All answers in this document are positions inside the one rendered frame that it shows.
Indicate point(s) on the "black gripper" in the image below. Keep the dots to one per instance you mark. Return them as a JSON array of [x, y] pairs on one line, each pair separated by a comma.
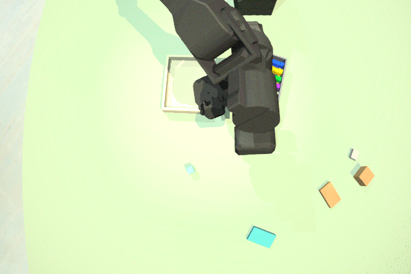
[[254, 143]]

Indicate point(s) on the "yellow blade fuse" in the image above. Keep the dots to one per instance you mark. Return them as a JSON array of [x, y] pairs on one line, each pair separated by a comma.
[[277, 71]]

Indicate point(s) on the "blue fuse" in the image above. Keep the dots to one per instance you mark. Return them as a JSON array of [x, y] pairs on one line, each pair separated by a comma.
[[277, 64]]

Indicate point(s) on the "small white block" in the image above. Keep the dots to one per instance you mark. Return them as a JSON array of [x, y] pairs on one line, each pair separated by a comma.
[[354, 154]]

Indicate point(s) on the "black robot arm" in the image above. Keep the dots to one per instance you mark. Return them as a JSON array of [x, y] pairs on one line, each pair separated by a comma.
[[244, 81]]

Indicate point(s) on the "beige shallow tray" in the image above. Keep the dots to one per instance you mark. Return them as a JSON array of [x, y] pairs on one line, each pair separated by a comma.
[[181, 71]]

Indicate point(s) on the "teal rectangular block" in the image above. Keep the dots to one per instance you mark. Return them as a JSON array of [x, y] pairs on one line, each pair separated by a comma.
[[261, 237]]

